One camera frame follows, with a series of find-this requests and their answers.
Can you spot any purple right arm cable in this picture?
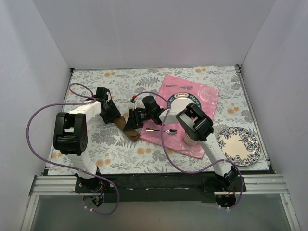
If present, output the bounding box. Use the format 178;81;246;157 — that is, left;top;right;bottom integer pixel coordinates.
132;91;243;210

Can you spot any silver spoon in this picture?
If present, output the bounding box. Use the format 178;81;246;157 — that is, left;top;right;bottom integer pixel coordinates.
146;128;178;135

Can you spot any pink floral placemat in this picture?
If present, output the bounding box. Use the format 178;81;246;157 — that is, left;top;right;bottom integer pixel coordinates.
139;74;220;159

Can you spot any cream mug dark rim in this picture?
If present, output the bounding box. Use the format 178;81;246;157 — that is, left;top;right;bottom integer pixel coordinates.
183;135;198;146

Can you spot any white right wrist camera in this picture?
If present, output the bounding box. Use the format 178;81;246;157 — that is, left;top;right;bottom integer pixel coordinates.
130;95;140;109

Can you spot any brown cloth napkin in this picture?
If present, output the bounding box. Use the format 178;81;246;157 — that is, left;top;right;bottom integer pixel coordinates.
113;116;140;142

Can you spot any aluminium table frame rail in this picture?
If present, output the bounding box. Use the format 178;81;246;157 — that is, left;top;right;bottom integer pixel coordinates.
20;64;301;231

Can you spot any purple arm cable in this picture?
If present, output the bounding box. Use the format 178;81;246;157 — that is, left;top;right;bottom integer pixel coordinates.
132;91;243;210
26;83;120;215

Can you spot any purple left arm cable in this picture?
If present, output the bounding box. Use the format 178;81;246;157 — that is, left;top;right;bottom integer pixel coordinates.
26;83;120;215

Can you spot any green rimmed white plate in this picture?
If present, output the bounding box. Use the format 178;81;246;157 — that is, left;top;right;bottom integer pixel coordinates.
168;92;202;111

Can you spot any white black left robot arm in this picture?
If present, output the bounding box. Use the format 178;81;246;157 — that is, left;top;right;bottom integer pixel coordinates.
53;87;121;193

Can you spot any blue floral white plate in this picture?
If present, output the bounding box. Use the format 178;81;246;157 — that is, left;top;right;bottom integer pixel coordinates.
217;127;261;167

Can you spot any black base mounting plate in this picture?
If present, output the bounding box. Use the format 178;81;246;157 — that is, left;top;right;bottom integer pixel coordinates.
75;172;246;206

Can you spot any silver fork on placemat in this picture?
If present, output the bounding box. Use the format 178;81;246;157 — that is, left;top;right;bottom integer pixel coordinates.
166;85;193;90

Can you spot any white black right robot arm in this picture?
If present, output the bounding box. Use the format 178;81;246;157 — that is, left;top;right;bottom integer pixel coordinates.
124;96;244;191

